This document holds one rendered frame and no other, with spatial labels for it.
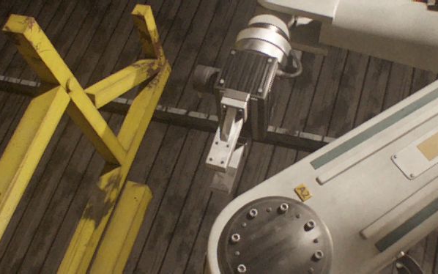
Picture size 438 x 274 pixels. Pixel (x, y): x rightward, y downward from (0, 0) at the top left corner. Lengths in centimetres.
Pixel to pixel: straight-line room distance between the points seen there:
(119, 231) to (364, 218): 69
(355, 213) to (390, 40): 59
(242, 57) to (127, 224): 54
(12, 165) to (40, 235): 504
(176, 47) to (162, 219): 225
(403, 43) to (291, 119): 448
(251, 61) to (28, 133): 57
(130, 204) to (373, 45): 79
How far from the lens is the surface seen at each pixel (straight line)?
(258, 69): 135
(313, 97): 609
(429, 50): 153
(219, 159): 125
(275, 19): 150
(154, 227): 567
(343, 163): 111
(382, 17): 152
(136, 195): 151
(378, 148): 114
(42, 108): 115
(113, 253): 147
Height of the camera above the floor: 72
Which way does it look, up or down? 24 degrees up
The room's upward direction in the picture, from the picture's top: 20 degrees clockwise
